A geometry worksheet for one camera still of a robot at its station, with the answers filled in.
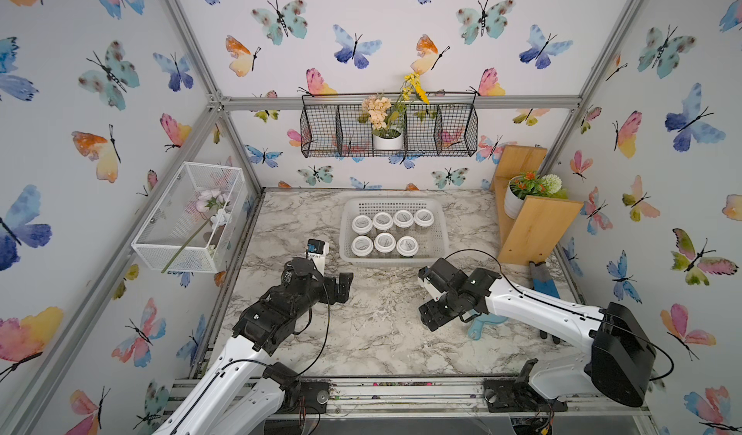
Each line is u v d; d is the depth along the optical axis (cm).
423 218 102
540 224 84
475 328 83
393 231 106
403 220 101
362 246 94
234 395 46
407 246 95
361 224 99
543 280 93
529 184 89
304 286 56
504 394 73
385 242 96
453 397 75
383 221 101
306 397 75
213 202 75
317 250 63
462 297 59
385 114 82
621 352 41
